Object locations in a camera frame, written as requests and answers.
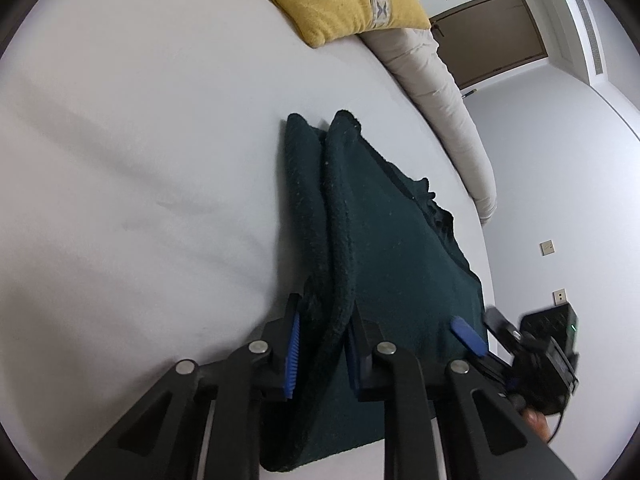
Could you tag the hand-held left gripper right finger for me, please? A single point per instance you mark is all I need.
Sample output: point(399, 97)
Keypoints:
point(354, 360)

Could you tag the white wall socket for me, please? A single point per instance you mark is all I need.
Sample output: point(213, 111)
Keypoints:
point(560, 296)

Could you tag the bed with white sheet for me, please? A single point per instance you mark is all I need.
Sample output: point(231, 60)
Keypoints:
point(150, 160)

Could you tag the beige wall plate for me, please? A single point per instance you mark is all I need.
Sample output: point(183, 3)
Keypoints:
point(547, 248)

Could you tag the ceiling air vent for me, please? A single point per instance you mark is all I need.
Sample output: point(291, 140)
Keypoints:
point(587, 35)

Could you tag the brown door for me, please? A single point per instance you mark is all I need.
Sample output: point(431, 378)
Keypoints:
point(490, 35)

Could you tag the beige duvet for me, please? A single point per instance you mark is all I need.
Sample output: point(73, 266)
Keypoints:
point(450, 110)

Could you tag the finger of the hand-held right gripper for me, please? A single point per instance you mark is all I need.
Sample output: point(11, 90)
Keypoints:
point(502, 327)
point(467, 335)

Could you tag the dark green sweater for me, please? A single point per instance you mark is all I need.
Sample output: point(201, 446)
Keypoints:
point(400, 260)

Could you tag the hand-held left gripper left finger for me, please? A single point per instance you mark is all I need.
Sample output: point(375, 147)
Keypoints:
point(291, 355)

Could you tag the person's right hand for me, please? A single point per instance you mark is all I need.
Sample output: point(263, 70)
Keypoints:
point(537, 421)

